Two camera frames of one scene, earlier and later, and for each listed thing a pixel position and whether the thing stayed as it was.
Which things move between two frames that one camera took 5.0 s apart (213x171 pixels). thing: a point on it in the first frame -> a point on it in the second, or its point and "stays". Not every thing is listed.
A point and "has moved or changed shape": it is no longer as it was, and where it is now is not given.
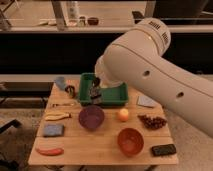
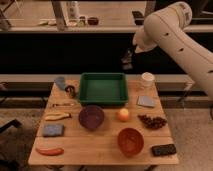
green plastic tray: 117,96 stays
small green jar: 81,21 stays
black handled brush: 94,91 has moved or changed shape
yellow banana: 56,116 stays
